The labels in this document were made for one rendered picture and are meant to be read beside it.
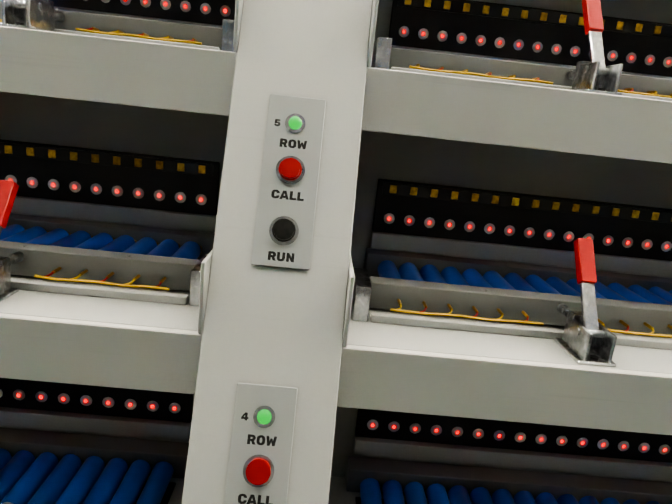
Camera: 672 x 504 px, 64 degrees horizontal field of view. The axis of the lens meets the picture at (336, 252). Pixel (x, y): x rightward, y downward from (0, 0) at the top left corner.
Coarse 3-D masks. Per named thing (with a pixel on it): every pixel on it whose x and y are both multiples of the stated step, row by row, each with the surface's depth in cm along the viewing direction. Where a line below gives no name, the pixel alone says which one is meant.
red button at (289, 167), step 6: (282, 162) 37; (288, 162) 37; (294, 162) 37; (282, 168) 37; (288, 168) 37; (294, 168) 37; (300, 168) 38; (282, 174) 37; (288, 174) 37; (294, 174) 37; (300, 174) 37; (288, 180) 37
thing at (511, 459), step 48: (384, 432) 52; (432, 432) 52; (480, 432) 52; (528, 432) 52; (576, 432) 52; (624, 432) 52; (336, 480) 52; (384, 480) 50; (432, 480) 50; (480, 480) 50; (528, 480) 51; (576, 480) 52; (624, 480) 53
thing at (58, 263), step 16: (32, 256) 42; (48, 256) 42; (64, 256) 42; (80, 256) 42; (96, 256) 43; (112, 256) 43; (128, 256) 43; (144, 256) 44; (160, 256) 44; (16, 272) 43; (32, 272) 43; (48, 272) 43; (64, 272) 43; (80, 272) 43; (96, 272) 43; (112, 272) 43; (128, 272) 43; (144, 272) 43; (160, 272) 43; (176, 272) 43; (160, 288) 41; (176, 288) 43
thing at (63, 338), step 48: (144, 288) 43; (192, 288) 41; (0, 336) 36; (48, 336) 36; (96, 336) 36; (144, 336) 36; (192, 336) 36; (96, 384) 37; (144, 384) 37; (192, 384) 37
